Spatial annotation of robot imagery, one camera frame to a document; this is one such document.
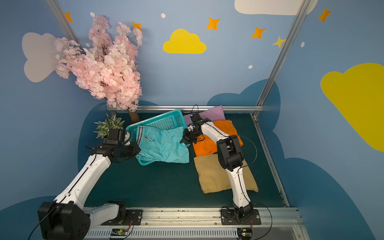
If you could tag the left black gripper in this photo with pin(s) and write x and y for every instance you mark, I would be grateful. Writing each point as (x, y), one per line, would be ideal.
(130, 149)

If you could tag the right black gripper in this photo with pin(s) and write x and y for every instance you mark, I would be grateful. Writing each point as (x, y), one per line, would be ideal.
(188, 135)

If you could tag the orange pants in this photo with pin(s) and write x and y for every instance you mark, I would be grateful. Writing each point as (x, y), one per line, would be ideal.
(207, 146)

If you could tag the teal plastic basket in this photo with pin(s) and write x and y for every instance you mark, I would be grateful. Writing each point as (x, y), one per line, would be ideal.
(166, 121)

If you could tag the teal pants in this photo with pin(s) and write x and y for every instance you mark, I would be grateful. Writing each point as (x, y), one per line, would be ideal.
(161, 146)

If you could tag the beige pants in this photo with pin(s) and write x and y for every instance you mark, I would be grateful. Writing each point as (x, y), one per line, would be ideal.
(212, 177)

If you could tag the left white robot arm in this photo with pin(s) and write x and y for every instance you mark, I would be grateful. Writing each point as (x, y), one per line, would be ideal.
(65, 218)

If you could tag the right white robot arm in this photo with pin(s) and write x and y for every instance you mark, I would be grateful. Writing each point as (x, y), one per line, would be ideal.
(230, 156)

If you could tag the purple folded pants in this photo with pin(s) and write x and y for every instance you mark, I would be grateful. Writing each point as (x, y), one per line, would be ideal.
(213, 114)

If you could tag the small potted green plant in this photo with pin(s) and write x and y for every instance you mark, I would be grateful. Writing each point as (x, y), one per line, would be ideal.
(111, 122)

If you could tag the left green circuit board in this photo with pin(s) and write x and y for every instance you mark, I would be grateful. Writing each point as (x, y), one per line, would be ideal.
(119, 233)

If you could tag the green circuit board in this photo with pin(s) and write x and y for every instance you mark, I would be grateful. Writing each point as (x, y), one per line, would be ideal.
(119, 233)
(244, 233)

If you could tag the pink blossom artificial tree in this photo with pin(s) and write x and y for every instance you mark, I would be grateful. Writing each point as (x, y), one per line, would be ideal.
(109, 69)

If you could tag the right green circuit board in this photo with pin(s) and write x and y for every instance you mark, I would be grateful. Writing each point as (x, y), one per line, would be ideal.
(244, 233)

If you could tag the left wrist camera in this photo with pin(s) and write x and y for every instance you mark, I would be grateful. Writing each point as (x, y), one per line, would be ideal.
(116, 137)

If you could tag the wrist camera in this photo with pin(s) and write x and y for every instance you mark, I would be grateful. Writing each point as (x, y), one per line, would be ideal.
(116, 137)
(195, 117)

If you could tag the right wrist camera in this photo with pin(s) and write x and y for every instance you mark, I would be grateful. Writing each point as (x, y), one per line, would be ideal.
(195, 117)

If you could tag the aluminium back rail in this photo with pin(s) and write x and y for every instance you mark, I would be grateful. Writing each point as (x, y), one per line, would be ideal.
(187, 108)

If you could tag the aluminium rail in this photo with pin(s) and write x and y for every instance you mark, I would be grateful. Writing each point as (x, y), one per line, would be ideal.
(187, 108)
(205, 223)

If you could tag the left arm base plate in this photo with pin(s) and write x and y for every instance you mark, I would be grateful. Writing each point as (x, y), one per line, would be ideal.
(129, 217)

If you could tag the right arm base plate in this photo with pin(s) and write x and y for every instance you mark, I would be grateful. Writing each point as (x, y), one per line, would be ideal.
(228, 217)

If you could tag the aluminium front rail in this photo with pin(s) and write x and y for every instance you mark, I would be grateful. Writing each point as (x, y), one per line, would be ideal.
(205, 223)

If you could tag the aluminium frame post left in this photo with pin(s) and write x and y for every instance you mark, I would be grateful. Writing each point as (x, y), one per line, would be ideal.
(62, 20)

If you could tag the aluminium frame post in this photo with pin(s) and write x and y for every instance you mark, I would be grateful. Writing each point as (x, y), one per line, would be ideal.
(291, 36)
(62, 20)

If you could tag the aluminium frame post right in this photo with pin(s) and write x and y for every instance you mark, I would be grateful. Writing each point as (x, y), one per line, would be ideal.
(291, 36)

